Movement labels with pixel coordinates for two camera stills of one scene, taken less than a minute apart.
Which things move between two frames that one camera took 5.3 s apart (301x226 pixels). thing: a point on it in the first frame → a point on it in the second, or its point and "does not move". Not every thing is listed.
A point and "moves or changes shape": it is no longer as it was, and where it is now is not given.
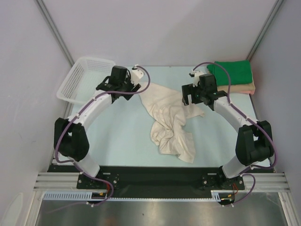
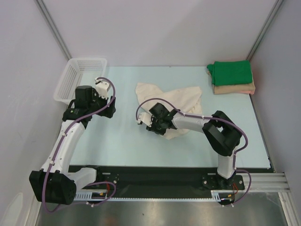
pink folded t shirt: (251, 92) does not move
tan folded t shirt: (236, 88) does not move
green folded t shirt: (239, 71) does not move
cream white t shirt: (169, 131) moves or changes shape
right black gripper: (190, 90) → (153, 124)
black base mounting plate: (159, 182) does not move
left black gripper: (132, 86) → (109, 112)
